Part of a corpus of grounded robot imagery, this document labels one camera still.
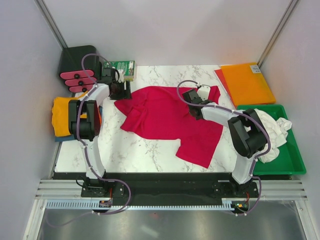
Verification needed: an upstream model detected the magenta t shirt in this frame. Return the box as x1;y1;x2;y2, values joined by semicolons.
114;86;223;168

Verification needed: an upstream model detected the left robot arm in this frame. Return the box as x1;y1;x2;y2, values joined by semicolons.
68;68;132;197

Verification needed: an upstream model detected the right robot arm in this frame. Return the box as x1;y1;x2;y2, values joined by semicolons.
177;89;271;197

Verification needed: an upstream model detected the green white box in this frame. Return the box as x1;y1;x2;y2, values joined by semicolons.
103;60;137;82

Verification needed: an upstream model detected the orange folded t shirt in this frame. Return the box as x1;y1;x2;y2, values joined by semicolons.
98;109;102;125

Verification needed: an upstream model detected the black pink drawer organizer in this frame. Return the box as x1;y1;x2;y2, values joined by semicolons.
58;45;102;93

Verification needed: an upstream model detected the red plastic folder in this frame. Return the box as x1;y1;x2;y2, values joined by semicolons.
214;69;237;109

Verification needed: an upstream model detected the orange plastic folder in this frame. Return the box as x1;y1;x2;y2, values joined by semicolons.
220;62;276;107

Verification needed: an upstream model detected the yellow folded t shirt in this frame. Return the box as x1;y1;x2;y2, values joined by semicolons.
51;92;87;137

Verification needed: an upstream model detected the blue folded t shirt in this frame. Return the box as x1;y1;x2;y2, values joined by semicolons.
54;135;75;142

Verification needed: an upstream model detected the white crumpled t shirt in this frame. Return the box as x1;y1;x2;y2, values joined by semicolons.
254;108;292;164

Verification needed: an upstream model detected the green plastic tray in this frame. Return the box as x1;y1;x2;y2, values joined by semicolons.
237;104;307;175

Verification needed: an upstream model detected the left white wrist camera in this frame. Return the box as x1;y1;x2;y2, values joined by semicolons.
116;69;124;83

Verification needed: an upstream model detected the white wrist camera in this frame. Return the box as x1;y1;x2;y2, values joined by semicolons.
116;69;124;83
197;84;211;101

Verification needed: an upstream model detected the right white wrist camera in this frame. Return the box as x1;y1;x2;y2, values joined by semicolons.
197;84;211;101

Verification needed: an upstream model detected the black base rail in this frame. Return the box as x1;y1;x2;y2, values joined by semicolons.
52;171;261;206

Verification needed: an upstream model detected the left aluminium corner post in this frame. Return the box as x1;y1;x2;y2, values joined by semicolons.
34;0;68;49

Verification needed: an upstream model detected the aluminium corner post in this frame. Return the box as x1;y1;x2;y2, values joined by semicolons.
257;0;301;68
34;0;68;49

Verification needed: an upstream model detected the white cable duct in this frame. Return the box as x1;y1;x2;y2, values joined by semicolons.
46;199;236;211

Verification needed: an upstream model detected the right aluminium corner post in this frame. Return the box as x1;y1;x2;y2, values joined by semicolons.
257;0;301;68

